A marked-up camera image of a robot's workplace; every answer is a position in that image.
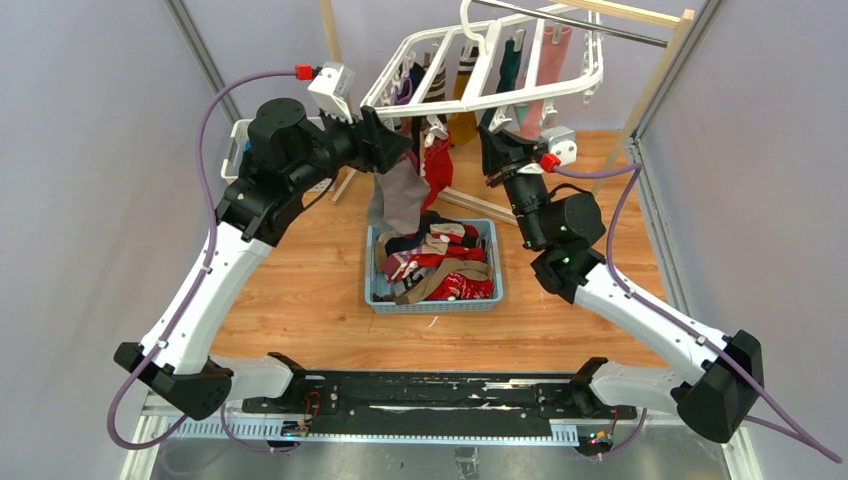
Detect blue plastic basket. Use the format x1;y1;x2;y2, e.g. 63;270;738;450
364;218;505;314

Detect white plastic clip hanger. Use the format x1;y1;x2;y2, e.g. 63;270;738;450
360;1;604;132

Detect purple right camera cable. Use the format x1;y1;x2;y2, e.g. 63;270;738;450
549;162;844;464

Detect purple camera cable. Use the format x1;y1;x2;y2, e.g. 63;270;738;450
105;64;313;452
549;162;844;464

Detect grey sock orange cuff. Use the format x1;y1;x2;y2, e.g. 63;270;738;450
377;159;430;234

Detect brown white striped sock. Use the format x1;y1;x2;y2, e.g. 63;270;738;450
423;52;446;103

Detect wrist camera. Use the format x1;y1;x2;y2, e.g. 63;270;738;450
538;126;577;173
307;61;355;123

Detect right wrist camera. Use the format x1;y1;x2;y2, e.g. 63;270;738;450
538;126;577;173

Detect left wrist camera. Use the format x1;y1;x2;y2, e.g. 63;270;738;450
307;61;355;123

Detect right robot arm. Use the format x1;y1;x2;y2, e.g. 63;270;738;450
478;127;764;443

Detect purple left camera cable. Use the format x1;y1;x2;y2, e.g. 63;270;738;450
105;64;313;452

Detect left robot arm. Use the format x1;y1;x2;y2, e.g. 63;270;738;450
114;98;413;420

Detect mustard yellow striped sock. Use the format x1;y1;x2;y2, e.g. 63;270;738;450
447;46;480;147

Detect white plastic basket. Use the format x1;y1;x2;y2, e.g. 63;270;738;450
220;118;336;194

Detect pile of socks in basket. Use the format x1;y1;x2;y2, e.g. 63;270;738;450
374;213;494;304

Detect metal hanging rod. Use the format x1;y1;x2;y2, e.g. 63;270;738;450
472;0;669;48

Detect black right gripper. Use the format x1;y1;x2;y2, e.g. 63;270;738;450
476;123;548;250

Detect red white sock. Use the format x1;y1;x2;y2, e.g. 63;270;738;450
421;137;454;212

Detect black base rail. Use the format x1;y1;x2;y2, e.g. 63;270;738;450
237;360;638;441

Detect pink green sock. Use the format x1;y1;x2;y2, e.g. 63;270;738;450
514;24;572;138

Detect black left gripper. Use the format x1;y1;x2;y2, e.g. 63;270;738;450
289;97;413;195

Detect wooden rack frame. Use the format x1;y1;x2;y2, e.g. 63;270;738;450
317;0;696;227

